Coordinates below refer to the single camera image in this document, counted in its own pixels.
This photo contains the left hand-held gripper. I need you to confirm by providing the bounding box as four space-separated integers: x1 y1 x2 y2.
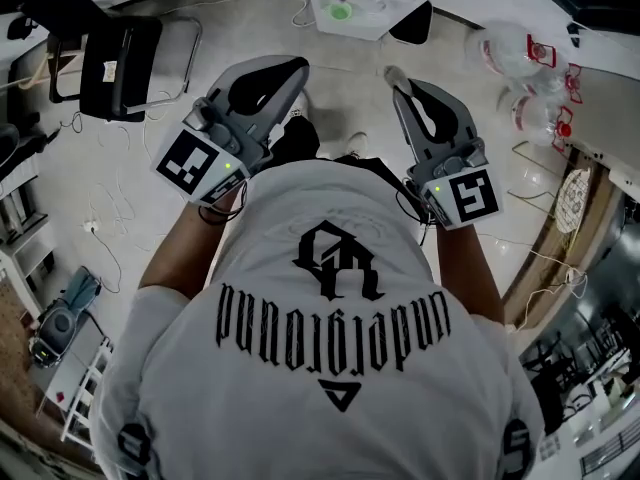
151 55 312 207

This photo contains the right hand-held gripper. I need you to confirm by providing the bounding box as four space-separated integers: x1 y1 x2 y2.
382 65 504 232

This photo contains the person's left forearm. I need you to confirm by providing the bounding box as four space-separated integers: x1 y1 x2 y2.
137 192 242 302

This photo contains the person's right forearm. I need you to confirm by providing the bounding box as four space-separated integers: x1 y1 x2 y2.
433 220 506 330

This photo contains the black round stool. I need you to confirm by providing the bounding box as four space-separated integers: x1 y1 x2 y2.
388 0 435 47

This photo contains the clear plastic bag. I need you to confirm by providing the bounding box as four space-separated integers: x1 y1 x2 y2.
343 0 392 25

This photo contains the curved wooden platform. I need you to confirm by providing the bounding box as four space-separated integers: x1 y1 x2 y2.
501 147 627 330

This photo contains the blue cloth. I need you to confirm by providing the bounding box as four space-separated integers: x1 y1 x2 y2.
63 266 104 315

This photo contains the person in white shirt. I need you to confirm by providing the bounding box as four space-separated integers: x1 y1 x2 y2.
89 156 546 480

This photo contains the white shelf unit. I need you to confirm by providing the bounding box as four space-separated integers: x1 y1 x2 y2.
0 167 59 315

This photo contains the grey round appliance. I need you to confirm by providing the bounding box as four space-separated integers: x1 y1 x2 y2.
31 296 84 370

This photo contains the white rack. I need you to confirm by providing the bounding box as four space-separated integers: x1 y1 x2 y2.
59 336 115 443

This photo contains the olive wire frame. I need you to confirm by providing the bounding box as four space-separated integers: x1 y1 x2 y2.
508 139 569 215

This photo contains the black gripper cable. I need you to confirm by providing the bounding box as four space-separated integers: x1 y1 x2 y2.
197 180 250 228
395 177 437 247

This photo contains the black metal-frame chair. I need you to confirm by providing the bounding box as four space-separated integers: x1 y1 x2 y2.
78 15 204 123

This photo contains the white wire fan guard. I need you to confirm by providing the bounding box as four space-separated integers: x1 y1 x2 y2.
554 167 594 235

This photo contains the white cable with connector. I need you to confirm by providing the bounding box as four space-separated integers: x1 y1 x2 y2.
491 231 590 333

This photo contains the black strap buckle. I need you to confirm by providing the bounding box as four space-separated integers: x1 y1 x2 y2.
116 421 152 470
501 419 532 475

